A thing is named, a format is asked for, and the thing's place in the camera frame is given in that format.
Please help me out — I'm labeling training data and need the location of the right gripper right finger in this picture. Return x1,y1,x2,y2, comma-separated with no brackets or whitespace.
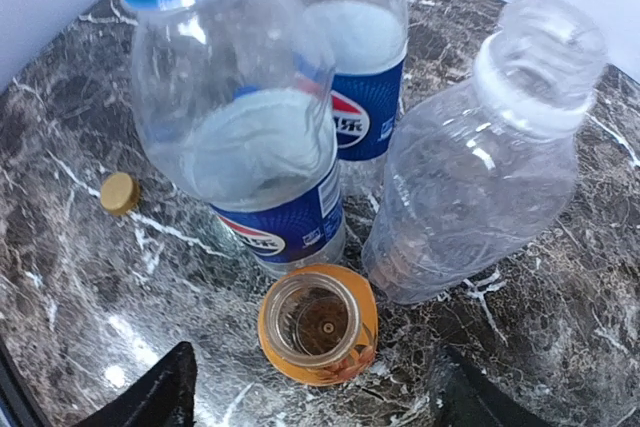
434,346,549,426

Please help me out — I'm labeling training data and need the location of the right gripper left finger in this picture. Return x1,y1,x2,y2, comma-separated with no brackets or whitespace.
77,341,196,427

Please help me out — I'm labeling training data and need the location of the orange juice bottle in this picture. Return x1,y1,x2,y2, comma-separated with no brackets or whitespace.
257,264,379,387

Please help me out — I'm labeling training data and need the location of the gold bottle cap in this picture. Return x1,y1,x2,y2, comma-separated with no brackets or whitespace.
100,172,141,216

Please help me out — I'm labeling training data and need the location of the clear plastic bottle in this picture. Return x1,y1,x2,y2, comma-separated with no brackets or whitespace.
361,0,607,304

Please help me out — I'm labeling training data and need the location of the blue label water bottle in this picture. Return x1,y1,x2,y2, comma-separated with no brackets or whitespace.
302,0,408,196

